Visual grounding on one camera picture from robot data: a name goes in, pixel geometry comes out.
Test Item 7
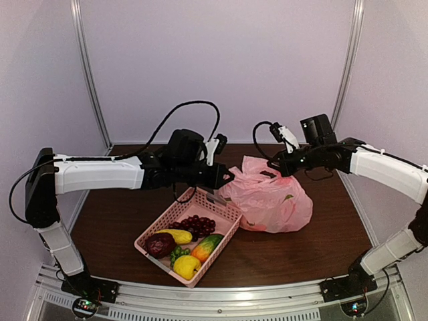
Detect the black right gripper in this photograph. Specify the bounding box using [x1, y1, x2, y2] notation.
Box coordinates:
[267, 143, 324, 177]

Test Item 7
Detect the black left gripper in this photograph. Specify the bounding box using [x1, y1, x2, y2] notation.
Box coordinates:
[174, 160, 234, 189]

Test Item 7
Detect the pink plastic bag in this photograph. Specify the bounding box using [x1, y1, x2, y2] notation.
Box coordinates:
[219, 156, 313, 233]

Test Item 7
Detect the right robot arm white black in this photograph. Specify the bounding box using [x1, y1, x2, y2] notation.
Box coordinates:
[267, 114, 427, 296]

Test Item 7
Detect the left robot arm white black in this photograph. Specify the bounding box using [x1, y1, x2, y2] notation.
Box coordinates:
[25, 129, 234, 297]

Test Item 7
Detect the pink plastic basket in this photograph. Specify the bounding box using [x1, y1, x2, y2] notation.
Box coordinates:
[134, 188, 242, 288]

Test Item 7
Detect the red grape bunch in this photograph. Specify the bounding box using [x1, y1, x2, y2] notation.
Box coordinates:
[169, 215, 217, 238]

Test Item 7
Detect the yellow starfruit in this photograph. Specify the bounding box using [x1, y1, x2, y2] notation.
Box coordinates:
[156, 229, 193, 245]

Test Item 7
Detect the green orange mango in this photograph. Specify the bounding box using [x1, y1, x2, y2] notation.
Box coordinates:
[191, 234, 224, 263]

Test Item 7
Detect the green grape bunch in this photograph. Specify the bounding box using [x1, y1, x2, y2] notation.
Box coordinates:
[170, 245, 191, 268]

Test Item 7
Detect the dark purple mangosteen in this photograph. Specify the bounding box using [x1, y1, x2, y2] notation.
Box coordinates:
[145, 233, 177, 259]

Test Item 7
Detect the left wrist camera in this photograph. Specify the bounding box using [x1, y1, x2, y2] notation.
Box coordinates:
[203, 134, 227, 166]

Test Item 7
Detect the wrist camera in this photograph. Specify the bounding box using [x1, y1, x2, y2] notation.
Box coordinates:
[270, 122, 300, 154]
[203, 134, 227, 166]

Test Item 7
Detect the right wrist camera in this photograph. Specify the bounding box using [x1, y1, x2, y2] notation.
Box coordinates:
[270, 122, 300, 154]

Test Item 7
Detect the right black cable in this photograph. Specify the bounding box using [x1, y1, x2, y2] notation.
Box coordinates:
[252, 120, 278, 161]

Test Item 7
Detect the black cable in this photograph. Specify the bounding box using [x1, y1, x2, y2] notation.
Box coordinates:
[8, 100, 221, 224]
[252, 120, 278, 161]

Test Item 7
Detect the left black cable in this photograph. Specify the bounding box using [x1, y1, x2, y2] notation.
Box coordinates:
[8, 100, 221, 224]

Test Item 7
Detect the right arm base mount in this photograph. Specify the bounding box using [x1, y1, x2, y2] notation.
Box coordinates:
[320, 268, 378, 318]

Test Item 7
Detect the front aluminium rail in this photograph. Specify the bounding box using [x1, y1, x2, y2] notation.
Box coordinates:
[24, 264, 415, 320]

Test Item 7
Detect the right aluminium frame post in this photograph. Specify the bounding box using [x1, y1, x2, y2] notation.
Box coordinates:
[331, 0, 365, 130]

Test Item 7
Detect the aluminium frame post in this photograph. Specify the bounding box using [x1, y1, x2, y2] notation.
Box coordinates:
[70, 0, 113, 150]
[331, 0, 365, 130]

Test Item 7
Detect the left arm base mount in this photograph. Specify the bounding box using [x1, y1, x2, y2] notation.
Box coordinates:
[61, 274, 119, 320]

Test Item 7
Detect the left aluminium frame post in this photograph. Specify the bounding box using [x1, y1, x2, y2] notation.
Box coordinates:
[70, 0, 113, 150]

